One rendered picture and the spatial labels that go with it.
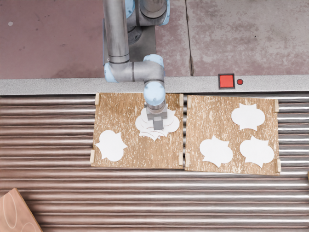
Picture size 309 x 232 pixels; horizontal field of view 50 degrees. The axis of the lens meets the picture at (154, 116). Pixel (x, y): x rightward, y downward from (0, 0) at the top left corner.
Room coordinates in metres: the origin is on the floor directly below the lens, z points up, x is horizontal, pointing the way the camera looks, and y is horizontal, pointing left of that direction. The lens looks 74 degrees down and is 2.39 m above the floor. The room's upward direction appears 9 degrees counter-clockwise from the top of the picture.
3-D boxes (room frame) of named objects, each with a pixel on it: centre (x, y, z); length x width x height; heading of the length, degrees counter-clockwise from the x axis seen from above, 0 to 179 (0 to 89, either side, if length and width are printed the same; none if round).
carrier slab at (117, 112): (0.37, 0.08, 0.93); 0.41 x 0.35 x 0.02; 79
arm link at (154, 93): (0.41, -0.01, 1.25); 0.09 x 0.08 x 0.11; 173
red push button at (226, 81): (0.53, -0.36, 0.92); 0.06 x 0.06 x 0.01; 81
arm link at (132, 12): (0.86, 0.06, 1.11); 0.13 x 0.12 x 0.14; 83
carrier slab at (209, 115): (0.28, -0.33, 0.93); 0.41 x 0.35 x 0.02; 77
